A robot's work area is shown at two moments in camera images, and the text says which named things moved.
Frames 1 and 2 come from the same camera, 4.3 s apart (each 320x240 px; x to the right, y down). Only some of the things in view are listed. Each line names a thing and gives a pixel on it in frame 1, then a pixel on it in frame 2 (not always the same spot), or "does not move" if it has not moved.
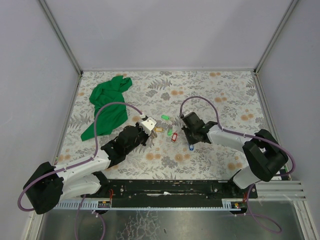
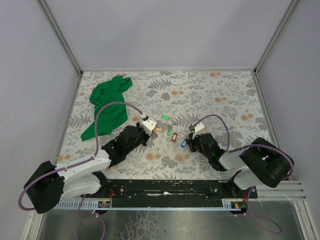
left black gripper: [145, 133] does not move
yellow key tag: [158, 129] does not move
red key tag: [174, 136] does not move
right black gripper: [188, 135] -> [193, 143]
